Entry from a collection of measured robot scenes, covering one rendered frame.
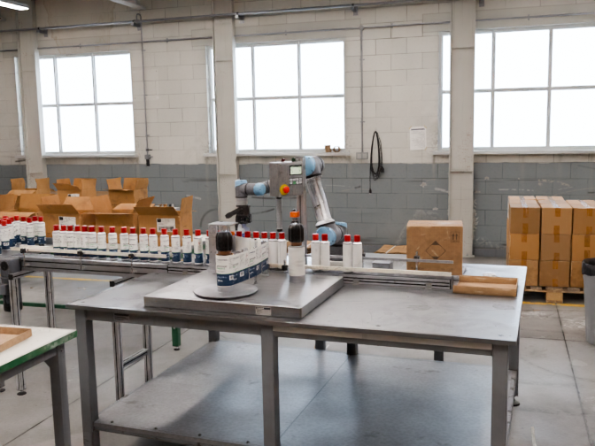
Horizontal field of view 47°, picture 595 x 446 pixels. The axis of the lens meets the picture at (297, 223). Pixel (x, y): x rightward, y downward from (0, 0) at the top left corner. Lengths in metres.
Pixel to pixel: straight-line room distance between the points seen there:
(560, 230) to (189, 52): 5.70
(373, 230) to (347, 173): 0.85
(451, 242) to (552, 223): 3.08
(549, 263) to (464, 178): 2.48
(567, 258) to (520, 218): 0.57
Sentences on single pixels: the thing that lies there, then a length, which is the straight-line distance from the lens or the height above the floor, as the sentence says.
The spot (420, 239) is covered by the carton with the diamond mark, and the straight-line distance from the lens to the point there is 3.80.
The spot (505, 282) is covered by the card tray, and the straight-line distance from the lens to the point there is 3.74.
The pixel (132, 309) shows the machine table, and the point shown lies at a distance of 3.34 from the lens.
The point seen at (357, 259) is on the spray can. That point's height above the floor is 0.96.
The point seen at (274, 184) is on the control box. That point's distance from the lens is 3.82.
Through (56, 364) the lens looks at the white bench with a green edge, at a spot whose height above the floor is 0.67.
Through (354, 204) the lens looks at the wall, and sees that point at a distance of 9.25.
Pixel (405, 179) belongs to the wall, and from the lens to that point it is 9.10.
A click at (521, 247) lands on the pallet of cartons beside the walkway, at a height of 0.51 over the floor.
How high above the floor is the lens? 1.65
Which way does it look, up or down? 8 degrees down
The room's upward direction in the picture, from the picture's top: 1 degrees counter-clockwise
